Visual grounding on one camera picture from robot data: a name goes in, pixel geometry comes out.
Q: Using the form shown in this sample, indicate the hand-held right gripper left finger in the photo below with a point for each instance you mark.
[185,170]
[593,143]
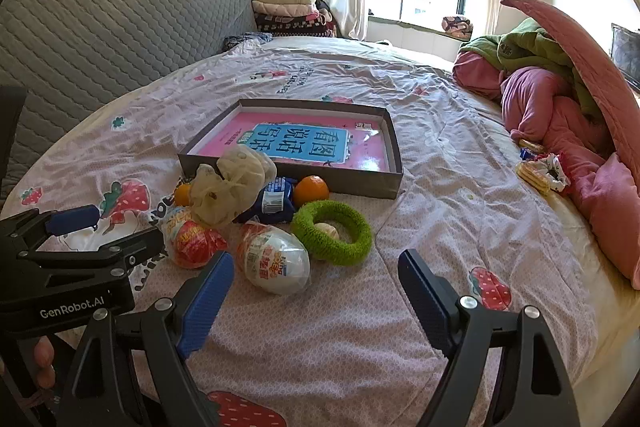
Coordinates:
[207,302]

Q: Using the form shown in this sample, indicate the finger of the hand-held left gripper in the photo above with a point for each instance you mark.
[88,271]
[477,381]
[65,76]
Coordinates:
[72,219]
[125,252]

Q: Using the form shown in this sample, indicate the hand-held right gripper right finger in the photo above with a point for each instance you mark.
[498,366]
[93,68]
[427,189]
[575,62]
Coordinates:
[425,292]

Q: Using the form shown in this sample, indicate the red egg toy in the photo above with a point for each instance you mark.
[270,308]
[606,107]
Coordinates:
[192,242]

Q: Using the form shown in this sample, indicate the white egg toy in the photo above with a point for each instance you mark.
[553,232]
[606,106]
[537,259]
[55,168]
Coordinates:
[275,262]

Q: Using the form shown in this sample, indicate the small mandarin orange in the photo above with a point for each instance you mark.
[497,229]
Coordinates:
[182,195]

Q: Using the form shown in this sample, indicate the walnut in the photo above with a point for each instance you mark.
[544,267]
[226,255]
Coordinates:
[329,231]

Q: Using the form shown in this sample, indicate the beige mesh scrunchie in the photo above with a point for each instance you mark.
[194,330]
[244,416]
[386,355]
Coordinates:
[235,187]

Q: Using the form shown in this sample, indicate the blue snack packet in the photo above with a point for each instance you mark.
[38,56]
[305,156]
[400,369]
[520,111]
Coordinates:
[275,202]

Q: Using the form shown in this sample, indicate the shallow grey cardboard box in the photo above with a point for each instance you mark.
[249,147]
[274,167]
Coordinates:
[350,184]

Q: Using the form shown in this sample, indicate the large mandarin orange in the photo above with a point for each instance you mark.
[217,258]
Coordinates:
[311,192]

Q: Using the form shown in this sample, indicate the person's left hand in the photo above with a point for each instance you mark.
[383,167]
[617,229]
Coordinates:
[44,359]

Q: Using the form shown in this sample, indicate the pink book with blue label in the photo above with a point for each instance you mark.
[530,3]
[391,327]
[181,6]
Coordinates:
[360,152]

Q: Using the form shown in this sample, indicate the packet of yellow biscuits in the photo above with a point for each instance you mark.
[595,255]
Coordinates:
[532,174]

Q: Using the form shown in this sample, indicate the small blue wrapper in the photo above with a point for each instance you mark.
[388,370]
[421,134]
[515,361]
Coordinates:
[525,154]

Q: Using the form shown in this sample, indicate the white floral scrunchie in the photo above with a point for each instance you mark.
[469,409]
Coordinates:
[555,169]

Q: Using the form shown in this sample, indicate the round sandwich biscuit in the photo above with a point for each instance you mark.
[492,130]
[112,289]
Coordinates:
[531,146]

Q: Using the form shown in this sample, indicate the grey quilted headboard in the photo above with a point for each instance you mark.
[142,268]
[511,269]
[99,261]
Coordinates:
[100,32]

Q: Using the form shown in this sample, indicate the pink quilt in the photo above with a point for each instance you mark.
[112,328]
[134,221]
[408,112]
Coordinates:
[540,102]

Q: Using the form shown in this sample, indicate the blue patterned cloth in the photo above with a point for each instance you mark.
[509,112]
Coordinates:
[247,41]

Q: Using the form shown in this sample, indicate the folded patterned cloth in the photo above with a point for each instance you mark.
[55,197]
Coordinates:
[456,27]

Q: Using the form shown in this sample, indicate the green blanket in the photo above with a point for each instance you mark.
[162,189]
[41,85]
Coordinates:
[535,42]

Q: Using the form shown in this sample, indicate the pink quilted cover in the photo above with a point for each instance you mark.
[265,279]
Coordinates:
[590,72]

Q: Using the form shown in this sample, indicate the stack of folded blankets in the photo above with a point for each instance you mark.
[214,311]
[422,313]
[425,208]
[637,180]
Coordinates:
[285,12]

